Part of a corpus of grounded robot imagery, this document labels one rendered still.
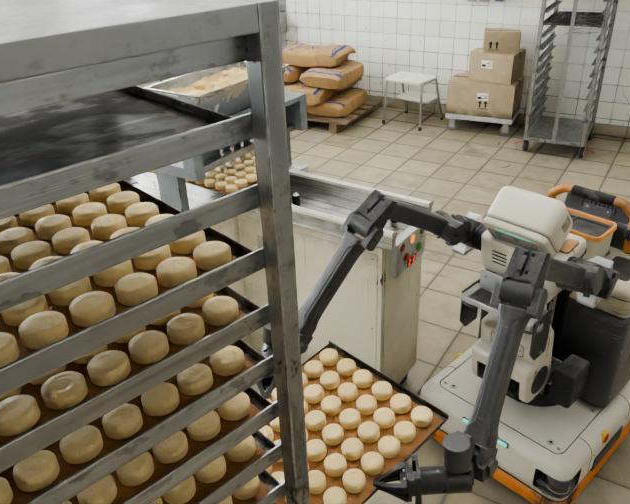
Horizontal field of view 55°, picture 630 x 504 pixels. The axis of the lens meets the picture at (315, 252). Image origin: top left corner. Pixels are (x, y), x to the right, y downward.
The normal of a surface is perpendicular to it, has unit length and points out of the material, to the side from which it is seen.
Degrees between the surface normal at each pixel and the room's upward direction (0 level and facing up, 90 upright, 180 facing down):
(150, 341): 0
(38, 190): 90
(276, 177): 90
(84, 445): 0
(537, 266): 38
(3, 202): 90
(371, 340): 90
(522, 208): 43
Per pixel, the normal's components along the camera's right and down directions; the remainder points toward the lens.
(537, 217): -0.52, -0.39
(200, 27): 0.68, 0.34
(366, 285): -0.57, 0.43
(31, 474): -0.04, -0.87
